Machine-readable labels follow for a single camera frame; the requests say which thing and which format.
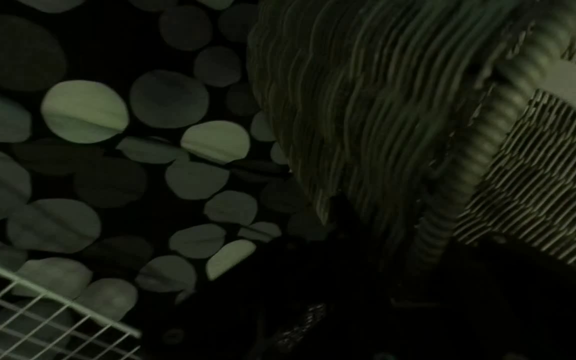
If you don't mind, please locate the black cloth with oval spots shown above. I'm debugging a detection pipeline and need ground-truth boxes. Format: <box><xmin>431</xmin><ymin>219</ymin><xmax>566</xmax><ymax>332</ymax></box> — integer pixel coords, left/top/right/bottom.
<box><xmin>0</xmin><ymin>0</ymin><xmax>339</xmax><ymax>360</ymax></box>

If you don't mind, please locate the woven wicker basket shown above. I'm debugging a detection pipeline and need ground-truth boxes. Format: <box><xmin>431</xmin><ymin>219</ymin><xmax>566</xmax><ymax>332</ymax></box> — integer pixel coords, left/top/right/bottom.
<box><xmin>246</xmin><ymin>0</ymin><xmax>576</xmax><ymax>286</ymax></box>

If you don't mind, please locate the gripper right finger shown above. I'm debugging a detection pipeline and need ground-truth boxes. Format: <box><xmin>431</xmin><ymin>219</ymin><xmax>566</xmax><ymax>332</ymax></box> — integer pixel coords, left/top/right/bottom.
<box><xmin>392</xmin><ymin>234</ymin><xmax>576</xmax><ymax>360</ymax></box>

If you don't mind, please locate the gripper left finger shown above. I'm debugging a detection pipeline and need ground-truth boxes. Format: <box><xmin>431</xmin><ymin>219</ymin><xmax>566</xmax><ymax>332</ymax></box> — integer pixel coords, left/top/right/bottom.
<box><xmin>139</xmin><ymin>196</ymin><xmax>390</xmax><ymax>360</ymax></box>

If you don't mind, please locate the white wire rack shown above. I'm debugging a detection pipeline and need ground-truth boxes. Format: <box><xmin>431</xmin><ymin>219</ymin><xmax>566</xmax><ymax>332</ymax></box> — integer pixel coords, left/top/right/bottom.
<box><xmin>0</xmin><ymin>251</ymin><xmax>143</xmax><ymax>360</ymax></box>

